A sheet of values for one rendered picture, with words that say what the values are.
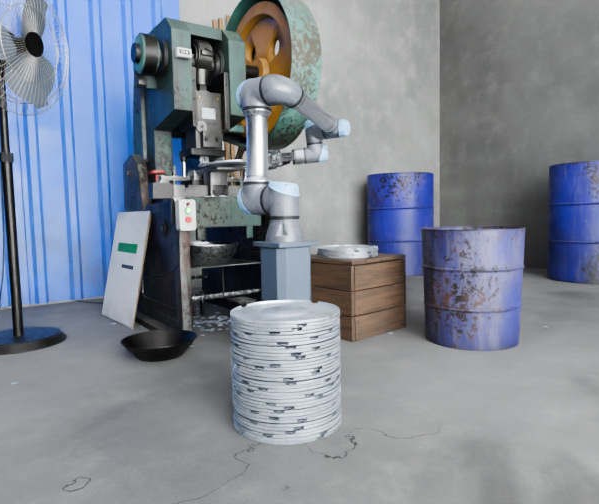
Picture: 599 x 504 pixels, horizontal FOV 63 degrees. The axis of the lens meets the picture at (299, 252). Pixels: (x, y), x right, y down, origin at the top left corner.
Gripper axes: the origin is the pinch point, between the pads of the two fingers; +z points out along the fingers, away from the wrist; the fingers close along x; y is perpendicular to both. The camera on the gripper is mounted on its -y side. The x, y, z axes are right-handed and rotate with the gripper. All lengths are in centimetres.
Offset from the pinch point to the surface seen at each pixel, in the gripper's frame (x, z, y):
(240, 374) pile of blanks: 65, -6, 113
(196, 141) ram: -14.4, 28.3, -10.4
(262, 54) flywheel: -62, -6, -42
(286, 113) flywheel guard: -24.1, -17.2, -16.9
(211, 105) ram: -32.1, 19.8, -15.7
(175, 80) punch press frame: -42, 32, 0
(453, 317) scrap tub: 74, -78, 37
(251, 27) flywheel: -80, -1, -50
